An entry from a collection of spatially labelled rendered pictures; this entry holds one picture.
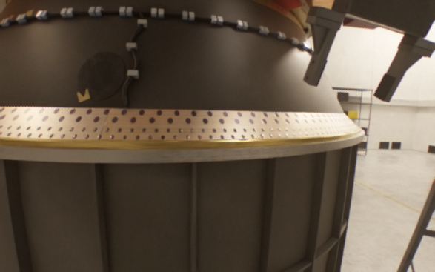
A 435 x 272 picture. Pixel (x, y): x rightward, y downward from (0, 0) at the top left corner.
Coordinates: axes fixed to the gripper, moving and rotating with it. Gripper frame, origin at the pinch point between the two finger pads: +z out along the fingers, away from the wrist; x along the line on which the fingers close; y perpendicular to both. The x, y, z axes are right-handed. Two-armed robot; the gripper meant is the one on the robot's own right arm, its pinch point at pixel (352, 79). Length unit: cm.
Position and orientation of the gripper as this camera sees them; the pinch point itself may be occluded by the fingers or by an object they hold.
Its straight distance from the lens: 40.5
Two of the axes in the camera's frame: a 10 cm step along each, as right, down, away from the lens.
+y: 0.4, 5.1, -8.6
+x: 9.8, 1.4, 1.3
